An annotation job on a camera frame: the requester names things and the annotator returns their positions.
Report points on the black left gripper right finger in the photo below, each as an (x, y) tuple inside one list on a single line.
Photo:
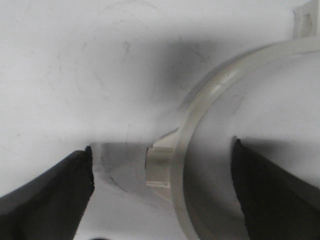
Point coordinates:
[(276, 204)]

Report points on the white half-ring pipe clamp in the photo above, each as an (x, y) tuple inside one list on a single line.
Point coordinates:
[(269, 99)]

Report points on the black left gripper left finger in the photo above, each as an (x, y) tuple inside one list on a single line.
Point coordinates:
[(51, 206)]

